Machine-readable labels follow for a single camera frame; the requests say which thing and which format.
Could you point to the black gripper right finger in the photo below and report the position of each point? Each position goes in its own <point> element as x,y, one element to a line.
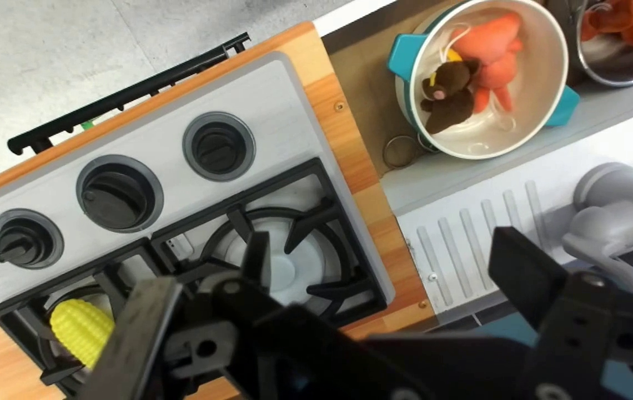
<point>551,296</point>

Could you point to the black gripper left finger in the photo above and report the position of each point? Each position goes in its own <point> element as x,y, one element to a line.
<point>256,268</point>

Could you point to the brown monkey plush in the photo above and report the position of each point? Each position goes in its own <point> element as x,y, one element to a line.
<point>449,97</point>

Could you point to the black stove grate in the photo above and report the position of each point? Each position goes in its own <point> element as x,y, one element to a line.
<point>17,314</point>
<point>338,223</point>

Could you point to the grey toy stove top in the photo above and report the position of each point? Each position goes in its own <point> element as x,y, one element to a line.
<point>271,97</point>

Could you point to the black stove knob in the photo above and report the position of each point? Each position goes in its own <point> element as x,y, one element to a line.
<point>27,239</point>

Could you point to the teal planter box empty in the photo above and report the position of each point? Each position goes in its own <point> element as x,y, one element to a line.
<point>510,337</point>

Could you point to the grey toy faucet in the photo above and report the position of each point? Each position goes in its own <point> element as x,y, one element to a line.
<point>611,214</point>

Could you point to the white toy sink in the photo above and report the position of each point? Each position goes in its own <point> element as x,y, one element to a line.
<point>479,194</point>

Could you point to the round sink drain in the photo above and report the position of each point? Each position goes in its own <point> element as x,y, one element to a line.
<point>401,150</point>

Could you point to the yellow corn toy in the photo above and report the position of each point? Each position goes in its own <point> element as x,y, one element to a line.
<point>79,329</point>

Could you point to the green bowl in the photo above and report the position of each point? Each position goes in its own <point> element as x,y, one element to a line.
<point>538,97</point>

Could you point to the stainless steel bowl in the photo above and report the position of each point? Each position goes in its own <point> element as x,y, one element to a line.
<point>627,67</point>

